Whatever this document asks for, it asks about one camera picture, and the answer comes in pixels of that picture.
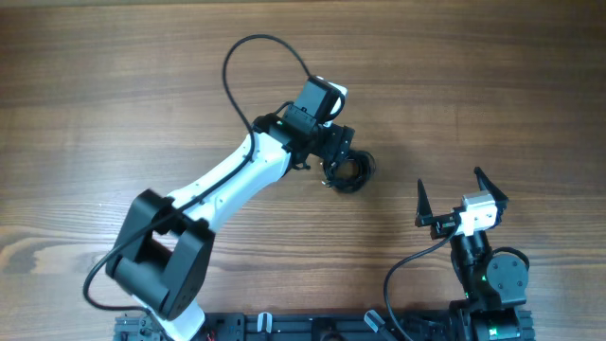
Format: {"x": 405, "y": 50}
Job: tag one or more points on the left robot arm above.
{"x": 164, "y": 245}

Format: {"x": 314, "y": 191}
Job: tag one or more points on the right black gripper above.
{"x": 445, "y": 224}

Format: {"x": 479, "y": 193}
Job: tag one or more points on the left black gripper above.
{"x": 338, "y": 141}

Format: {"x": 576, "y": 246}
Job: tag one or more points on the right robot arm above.
{"x": 494, "y": 280}

